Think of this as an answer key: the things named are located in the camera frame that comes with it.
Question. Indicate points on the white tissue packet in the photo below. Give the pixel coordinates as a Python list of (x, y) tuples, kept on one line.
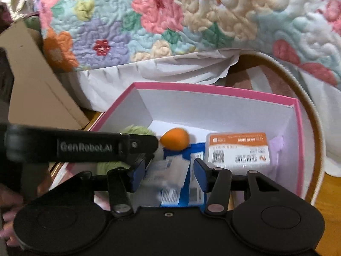
[(170, 170)]

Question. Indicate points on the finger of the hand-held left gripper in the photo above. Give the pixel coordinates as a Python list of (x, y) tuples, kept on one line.
[(145, 145)]

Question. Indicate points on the clear plastic box orange label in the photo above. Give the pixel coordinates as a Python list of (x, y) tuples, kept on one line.
[(237, 152)]

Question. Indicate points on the purple plush toy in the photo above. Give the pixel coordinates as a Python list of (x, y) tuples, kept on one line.
[(277, 144)]

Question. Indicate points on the floral quilt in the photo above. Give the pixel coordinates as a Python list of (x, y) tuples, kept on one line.
[(159, 72), (159, 18)]

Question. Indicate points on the pink cardboard box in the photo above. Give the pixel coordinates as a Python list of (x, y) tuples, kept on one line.
[(213, 106)]

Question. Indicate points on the person's left hand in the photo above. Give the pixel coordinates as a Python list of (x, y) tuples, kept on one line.
[(9, 218)]

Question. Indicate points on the blue wipes packet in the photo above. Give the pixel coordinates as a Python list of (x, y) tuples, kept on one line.
[(170, 156)]

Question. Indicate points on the orange makeup sponge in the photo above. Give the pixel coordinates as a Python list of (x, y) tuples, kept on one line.
[(174, 138)]

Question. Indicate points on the green yarn ball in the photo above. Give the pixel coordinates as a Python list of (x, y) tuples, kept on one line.
[(138, 130)]

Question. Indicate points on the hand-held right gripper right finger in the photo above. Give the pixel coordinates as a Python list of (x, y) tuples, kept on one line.
[(201, 174)]

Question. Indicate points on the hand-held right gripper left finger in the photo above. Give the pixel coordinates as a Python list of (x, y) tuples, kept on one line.
[(138, 174)]

